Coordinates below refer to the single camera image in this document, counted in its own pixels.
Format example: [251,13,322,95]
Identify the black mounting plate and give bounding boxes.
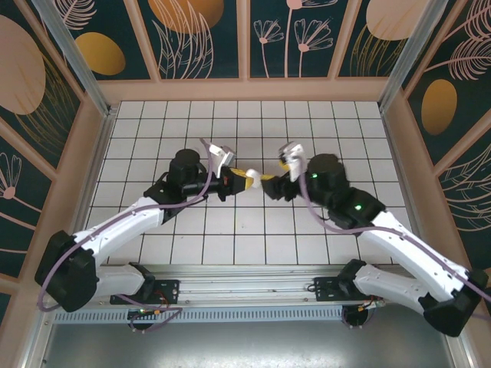
[313,276,369,304]
[110,279,181,306]

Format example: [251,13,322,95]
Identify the grey metal sheet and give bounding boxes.
[38,320,457,368]

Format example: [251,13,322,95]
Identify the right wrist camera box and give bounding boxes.
[276,142,307,183]

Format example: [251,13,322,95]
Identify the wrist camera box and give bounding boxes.
[208,143,238,179]
[276,142,307,183]

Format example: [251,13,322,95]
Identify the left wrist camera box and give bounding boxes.
[208,143,238,179]

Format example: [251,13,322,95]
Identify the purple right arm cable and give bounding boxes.
[300,170,491,321]

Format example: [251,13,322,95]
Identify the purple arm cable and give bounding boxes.
[37,138,216,312]
[300,170,491,321]

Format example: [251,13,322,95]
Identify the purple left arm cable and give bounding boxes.
[37,138,216,312]

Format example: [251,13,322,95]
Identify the aluminium side rail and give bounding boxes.
[379,107,423,238]
[67,109,118,265]

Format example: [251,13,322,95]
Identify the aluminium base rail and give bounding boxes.
[143,263,354,307]

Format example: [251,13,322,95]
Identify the wall panel with pink flowers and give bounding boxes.
[249,0,335,80]

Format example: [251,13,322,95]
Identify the wall panel, orange disc, pink leaves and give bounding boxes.
[138,0,242,81]

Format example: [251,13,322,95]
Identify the wall panel, cream disc, gold lines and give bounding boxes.
[336,0,414,80]

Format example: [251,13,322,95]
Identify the grey slotted cable duct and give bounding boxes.
[53,308,346,324]

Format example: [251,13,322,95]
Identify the wall panel, orange oval, pink feather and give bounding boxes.
[57,0,153,81]

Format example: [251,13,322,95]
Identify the aluminium frame post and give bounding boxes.
[377,0,449,112]
[32,0,115,118]

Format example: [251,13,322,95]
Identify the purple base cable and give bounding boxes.
[342,306,371,331]
[114,301,184,334]

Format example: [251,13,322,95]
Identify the wall panel with pink leaf outlines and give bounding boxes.
[437,143,491,269]

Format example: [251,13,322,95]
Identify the wall panel, pink ferns, orange oval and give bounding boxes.
[404,0,491,166]

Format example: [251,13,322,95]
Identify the wall panel with single pink flower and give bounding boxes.
[0,126,53,279]

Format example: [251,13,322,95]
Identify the wall panel with large cream disc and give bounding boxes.
[0,0,84,169]

